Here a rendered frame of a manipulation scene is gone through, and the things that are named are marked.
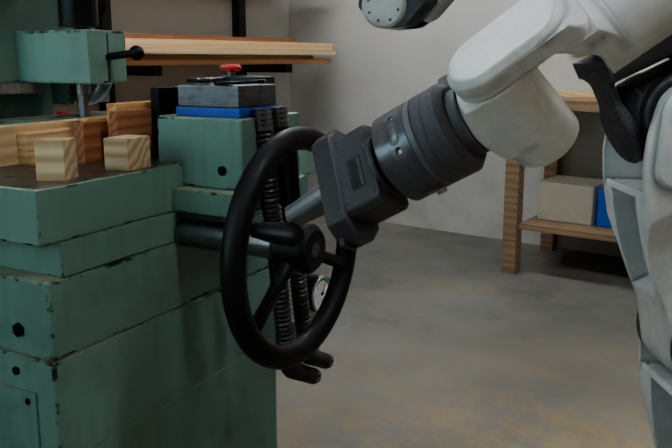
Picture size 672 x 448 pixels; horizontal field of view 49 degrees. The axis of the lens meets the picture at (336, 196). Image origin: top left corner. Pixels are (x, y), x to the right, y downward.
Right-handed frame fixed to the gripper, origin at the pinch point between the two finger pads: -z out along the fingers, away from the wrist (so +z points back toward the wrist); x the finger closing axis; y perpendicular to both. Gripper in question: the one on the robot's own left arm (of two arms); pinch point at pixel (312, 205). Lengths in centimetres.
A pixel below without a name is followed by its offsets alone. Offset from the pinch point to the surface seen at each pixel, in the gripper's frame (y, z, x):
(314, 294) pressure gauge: -33.5, -27.1, 5.8
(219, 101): -1.8, -12.4, 21.0
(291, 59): -224, -157, 229
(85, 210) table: 10.9, -22.6, 6.8
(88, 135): 6.2, -28.1, 21.4
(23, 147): 11.6, -34.0, 20.8
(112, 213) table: 6.9, -23.2, 7.8
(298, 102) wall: -286, -202, 251
